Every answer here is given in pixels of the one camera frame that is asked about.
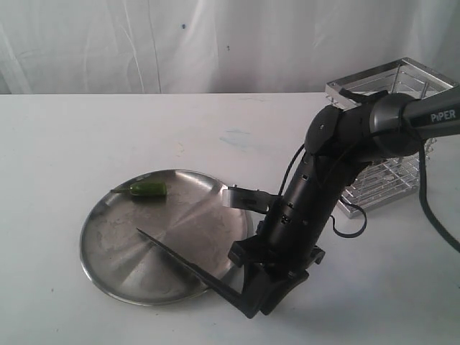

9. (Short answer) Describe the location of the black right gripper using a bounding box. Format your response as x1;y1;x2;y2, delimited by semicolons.
229;146;359;319

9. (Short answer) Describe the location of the black kitchen knife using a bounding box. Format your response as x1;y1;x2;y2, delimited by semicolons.
137;228;241;309

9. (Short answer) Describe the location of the green jalapeno pepper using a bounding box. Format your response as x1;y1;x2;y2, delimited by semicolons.
110;181;167;198

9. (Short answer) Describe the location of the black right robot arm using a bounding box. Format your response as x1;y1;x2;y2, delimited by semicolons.
223;88;459;318

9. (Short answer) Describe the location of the round stainless steel plate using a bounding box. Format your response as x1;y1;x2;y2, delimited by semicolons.
80;169;253;306

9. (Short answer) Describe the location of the white backdrop curtain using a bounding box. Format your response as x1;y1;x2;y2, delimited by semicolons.
1;1;459;94

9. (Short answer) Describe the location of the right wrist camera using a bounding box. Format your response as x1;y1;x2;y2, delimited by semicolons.
222;186;280;214

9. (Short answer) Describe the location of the chrome wire utensil holder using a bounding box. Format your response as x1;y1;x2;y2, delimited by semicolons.
325;57;459;219

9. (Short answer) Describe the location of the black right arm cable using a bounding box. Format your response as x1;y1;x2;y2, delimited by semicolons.
276;89;460;252

